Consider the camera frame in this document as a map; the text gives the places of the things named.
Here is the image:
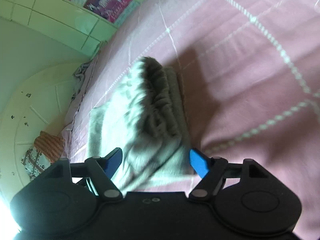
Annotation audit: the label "heart patterned pillow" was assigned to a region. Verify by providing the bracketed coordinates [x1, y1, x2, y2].
[21, 147, 51, 180]

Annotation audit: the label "orange striped pillow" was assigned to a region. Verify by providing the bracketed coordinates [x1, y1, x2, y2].
[34, 131, 65, 163]

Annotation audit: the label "green wardrobe with posters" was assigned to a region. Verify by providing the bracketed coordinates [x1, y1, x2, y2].
[1, 0, 143, 56]

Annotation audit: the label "crumpled grey cloth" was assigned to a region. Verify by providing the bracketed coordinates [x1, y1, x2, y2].
[72, 60, 95, 100]

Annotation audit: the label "cream round headboard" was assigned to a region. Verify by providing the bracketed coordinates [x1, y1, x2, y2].
[1, 62, 80, 202]

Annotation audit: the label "grey knit pants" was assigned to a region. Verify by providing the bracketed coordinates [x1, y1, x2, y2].
[87, 57, 194, 193]

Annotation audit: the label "pink checked bed sheet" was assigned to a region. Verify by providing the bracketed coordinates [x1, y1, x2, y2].
[68, 0, 319, 239]

